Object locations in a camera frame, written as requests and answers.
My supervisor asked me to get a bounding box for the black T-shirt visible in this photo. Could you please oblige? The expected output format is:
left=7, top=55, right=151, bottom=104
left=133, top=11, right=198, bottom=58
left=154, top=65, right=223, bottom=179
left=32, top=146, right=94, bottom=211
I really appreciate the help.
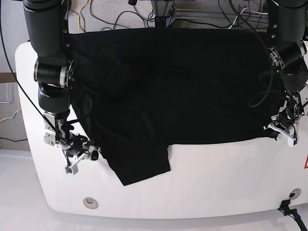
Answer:
left=70, top=28, right=285, bottom=186

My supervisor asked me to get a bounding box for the round table grommet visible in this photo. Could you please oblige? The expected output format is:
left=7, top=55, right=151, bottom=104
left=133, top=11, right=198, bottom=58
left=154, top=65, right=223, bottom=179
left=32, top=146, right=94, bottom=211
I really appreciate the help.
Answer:
left=83, top=197, right=99, bottom=209
left=289, top=188, right=301, bottom=200

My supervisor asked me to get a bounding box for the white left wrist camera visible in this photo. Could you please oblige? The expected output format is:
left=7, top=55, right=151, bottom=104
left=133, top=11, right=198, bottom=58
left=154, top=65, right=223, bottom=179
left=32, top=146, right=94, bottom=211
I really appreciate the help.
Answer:
left=275, top=128, right=298, bottom=147

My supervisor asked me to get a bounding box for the white floor cable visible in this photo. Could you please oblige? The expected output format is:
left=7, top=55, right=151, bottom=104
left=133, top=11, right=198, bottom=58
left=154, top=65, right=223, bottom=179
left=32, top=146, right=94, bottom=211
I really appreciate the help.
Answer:
left=225, top=7, right=269, bottom=31

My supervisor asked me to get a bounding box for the round table grommet left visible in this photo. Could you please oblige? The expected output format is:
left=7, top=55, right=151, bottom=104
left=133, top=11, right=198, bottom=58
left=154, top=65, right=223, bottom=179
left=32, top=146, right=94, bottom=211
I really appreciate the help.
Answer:
left=83, top=197, right=99, bottom=209

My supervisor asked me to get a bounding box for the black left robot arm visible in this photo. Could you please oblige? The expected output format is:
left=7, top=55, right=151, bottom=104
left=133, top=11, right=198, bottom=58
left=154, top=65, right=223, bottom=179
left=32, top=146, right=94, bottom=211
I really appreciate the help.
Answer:
left=265, top=0, right=308, bottom=146

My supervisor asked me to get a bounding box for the yellow floor cable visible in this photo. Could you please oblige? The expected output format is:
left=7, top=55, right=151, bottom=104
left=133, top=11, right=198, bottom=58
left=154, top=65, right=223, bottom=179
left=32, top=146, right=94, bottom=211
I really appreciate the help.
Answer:
left=77, top=0, right=92, bottom=33

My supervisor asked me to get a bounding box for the red warning sticker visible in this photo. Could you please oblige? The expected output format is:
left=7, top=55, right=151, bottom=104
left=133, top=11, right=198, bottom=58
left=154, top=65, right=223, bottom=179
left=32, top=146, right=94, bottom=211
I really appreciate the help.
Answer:
left=304, top=156, right=308, bottom=169

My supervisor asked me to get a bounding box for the round table grommet right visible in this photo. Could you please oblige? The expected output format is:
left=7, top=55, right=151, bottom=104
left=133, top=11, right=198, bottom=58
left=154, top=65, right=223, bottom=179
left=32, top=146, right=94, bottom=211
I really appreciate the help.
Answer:
left=289, top=188, right=301, bottom=200

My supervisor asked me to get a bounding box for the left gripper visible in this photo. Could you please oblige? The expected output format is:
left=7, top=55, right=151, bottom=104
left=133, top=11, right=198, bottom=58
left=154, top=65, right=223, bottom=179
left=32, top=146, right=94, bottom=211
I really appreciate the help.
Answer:
left=263, top=84, right=308, bottom=141

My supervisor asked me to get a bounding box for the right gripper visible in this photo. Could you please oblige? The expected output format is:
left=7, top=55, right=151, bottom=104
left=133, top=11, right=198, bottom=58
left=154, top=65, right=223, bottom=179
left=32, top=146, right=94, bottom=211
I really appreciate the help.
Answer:
left=43, top=111, right=101, bottom=161

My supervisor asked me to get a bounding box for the black cable clamp plug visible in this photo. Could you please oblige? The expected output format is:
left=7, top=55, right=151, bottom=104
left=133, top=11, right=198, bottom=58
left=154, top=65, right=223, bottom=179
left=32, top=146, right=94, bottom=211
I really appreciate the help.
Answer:
left=278, top=199, right=308, bottom=231

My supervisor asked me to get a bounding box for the aluminium frame post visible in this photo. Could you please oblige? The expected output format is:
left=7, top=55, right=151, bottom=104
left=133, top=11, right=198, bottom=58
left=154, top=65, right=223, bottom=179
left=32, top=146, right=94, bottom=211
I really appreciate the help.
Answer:
left=151, top=0, right=175, bottom=28

